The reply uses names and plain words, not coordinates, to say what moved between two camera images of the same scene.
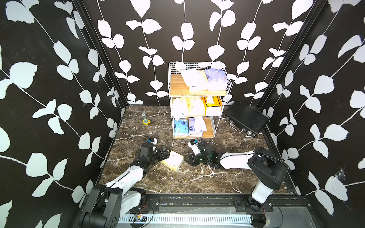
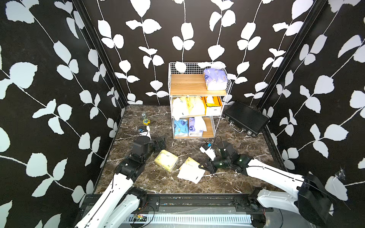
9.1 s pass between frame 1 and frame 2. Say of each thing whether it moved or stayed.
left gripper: moved
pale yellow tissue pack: stayed
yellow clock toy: stayed
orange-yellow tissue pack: moved
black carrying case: stayed
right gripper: moved
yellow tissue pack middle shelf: stayed
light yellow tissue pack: moved
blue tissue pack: stayed
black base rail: stayed
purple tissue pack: stayed
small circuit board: stayed
